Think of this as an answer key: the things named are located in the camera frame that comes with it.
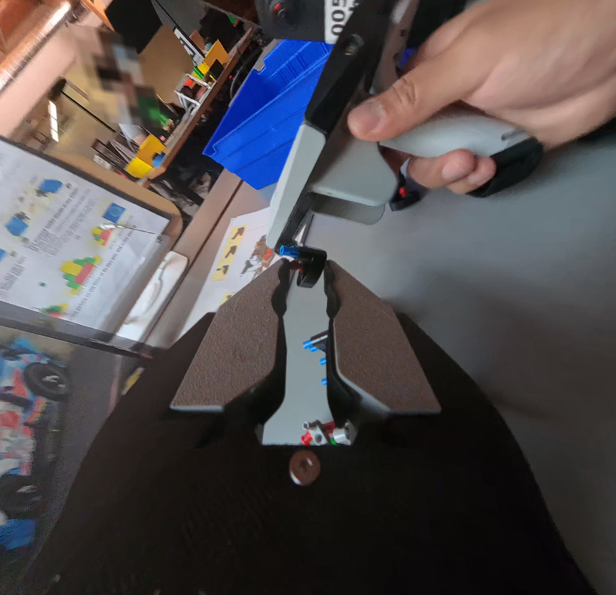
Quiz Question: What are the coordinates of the sign holder with printed sheet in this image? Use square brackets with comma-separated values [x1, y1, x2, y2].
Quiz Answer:
[0, 135, 189, 360]

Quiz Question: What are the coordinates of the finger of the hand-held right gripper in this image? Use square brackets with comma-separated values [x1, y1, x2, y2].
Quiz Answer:
[312, 137, 398, 226]
[266, 123, 329, 250]

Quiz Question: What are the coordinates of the person's right hand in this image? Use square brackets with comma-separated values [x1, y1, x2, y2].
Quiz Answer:
[346, 0, 616, 195]

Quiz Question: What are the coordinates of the lego chassis assembly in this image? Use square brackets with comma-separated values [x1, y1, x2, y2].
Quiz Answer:
[301, 330, 358, 446]

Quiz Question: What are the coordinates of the lego set box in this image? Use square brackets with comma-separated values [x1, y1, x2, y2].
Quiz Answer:
[0, 335, 73, 552]

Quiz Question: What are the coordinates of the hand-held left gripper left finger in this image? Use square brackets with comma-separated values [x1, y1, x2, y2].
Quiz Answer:
[170, 259, 291, 426]

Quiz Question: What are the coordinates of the small black lego subassembly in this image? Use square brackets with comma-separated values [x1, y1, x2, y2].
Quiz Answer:
[279, 244, 329, 289]
[389, 171, 424, 211]

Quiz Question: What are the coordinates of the blue storage bin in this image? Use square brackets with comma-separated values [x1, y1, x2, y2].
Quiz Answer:
[202, 40, 335, 191]

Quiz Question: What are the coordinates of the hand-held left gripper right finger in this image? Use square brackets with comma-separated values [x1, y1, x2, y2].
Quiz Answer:
[323, 260, 442, 427]

